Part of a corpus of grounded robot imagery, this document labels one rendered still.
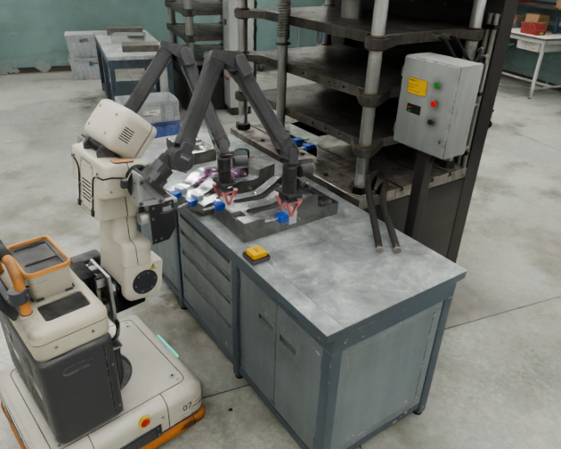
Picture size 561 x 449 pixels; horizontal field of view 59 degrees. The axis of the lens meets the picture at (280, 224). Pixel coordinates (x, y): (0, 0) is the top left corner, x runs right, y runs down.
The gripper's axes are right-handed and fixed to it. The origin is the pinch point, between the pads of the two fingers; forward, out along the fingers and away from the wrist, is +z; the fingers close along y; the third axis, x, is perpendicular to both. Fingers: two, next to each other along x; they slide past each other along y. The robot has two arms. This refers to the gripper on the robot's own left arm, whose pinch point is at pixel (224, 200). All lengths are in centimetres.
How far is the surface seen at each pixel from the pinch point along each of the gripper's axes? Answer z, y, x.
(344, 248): 11, -45, -30
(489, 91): -31, -12, -158
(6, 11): 0, 719, -33
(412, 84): -44, -20, -85
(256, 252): 7.3, -33.1, 4.7
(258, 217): 2.0, -17.8, -5.8
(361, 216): 11, -27, -56
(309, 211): 5.5, -19.3, -31.4
